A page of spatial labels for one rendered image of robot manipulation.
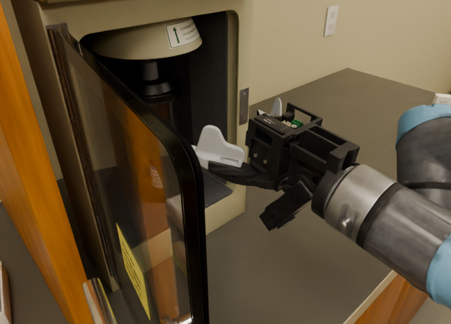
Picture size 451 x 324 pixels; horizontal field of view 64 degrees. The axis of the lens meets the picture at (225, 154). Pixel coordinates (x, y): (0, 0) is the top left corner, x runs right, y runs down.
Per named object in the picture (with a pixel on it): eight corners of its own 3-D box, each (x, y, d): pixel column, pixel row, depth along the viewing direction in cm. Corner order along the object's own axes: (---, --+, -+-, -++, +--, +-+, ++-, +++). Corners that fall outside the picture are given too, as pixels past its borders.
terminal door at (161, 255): (119, 276, 59) (58, 23, 38) (212, 481, 37) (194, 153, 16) (114, 278, 59) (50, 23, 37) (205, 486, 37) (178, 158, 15)
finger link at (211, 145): (177, 112, 44) (251, 123, 43) (178, 151, 48) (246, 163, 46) (168, 125, 42) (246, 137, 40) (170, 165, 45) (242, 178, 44)
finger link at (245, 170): (214, 145, 46) (281, 156, 45) (214, 156, 47) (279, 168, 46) (205, 166, 42) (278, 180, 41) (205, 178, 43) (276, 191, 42)
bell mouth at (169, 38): (73, 41, 59) (65, 6, 56) (164, 25, 69) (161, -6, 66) (125, 68, 48) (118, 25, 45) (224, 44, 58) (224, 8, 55)
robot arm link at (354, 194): (384, 223, 40) (344, 260, 36) (349, 200, 43) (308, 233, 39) (408, 170, 36) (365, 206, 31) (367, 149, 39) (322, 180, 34)
